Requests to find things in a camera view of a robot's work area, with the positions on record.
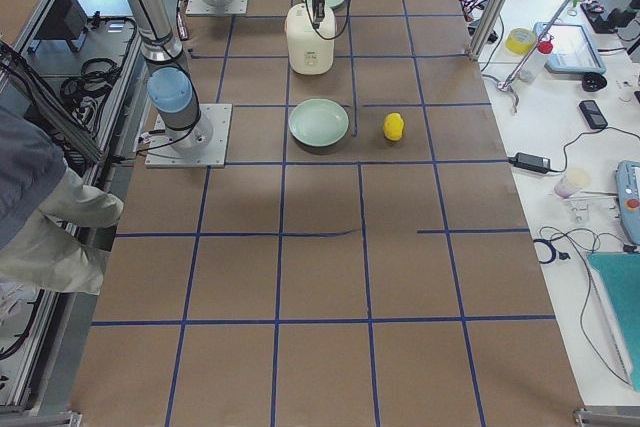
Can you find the black power adapter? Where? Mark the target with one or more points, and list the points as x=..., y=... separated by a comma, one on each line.
x=530, y=162

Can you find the white rice cooker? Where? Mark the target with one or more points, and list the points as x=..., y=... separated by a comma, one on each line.
x=310, y=52

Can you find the teal cutting mat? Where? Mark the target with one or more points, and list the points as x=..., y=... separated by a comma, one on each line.
x=620, y=274

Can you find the blue teach pendant tablet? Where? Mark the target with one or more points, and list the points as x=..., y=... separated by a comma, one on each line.
x=573, y=51

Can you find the black round cap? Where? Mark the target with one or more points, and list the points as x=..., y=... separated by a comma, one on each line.
x=593, y=82

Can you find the yellow tape roll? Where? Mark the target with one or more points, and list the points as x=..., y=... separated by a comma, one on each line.
x=520, y=41

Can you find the white paper cup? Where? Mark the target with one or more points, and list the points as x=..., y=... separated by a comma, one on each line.
x=572, y=181

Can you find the metal rod with green clip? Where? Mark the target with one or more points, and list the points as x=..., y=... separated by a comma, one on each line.
x=506, y=85

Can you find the person in grey shirt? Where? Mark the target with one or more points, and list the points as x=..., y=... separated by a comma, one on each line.
x=38, y=188

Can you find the yellow lemon toy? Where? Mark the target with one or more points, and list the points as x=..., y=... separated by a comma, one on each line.
x=393, y=127

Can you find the red cap squeeze bottle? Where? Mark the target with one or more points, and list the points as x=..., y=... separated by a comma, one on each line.
x=536, y=62

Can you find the black phone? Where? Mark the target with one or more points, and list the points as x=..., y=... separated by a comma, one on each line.
x=593, y=115

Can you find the near green plate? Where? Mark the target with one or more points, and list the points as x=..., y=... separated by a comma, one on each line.
x=318, y=122

